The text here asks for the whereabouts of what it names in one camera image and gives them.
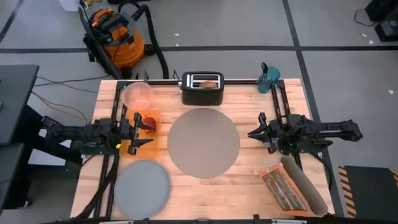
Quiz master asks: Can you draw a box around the black equipment box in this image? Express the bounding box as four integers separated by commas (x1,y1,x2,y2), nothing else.
365,0,398,43

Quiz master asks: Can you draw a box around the grey round plate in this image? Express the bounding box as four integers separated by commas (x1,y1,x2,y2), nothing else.
113,160,171,220

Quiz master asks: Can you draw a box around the white paper sheet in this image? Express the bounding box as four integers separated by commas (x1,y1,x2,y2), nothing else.
27,138,83,167

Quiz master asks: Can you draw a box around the bagel half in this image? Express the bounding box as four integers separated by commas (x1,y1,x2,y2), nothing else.
198,80,218,90

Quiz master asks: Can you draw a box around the black vacuum hose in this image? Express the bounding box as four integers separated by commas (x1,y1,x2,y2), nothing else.
118,1,170,80

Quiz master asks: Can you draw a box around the orange shop vacuum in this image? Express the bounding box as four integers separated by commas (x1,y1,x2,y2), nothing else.
82,8,155,78

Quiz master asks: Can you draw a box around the pink bowl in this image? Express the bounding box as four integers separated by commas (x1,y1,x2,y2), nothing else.
121,82,155,111

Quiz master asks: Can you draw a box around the black floor cable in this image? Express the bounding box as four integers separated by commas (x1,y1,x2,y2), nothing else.
33,73,112,94

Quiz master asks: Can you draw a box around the red apple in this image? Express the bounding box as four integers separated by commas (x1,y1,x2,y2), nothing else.
142,115,157,134

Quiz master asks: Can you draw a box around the metal spoon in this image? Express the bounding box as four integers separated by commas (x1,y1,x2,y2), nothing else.
260,62,269,83

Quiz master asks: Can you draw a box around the yellow floor cable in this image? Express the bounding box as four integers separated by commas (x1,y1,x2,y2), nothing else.
30,91,90,124

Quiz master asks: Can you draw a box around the white trash bin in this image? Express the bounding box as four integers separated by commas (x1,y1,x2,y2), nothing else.
57,0,81,12

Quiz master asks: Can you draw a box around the black two-slot toaster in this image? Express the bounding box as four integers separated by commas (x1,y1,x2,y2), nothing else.
180,71,225,106

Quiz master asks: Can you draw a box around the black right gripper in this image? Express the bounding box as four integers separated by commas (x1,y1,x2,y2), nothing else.
248,112,290,154

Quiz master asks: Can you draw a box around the black aluminium frame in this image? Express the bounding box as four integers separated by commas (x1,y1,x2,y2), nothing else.
74,79,335,224

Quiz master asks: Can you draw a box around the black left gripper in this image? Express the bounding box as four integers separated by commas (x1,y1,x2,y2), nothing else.
119,112,155,156

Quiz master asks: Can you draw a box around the black hazard-striped mat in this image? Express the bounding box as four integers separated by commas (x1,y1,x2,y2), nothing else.
338,165,398,218

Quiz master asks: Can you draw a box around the teal ribbed glass tumbler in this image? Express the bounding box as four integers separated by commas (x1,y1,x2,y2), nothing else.
256,66,281,94

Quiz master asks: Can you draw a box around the black desk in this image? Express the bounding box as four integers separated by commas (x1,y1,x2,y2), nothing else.
0,64,41,212

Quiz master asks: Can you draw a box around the round grey placemat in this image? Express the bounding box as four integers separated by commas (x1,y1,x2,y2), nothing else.
167,108,241,180

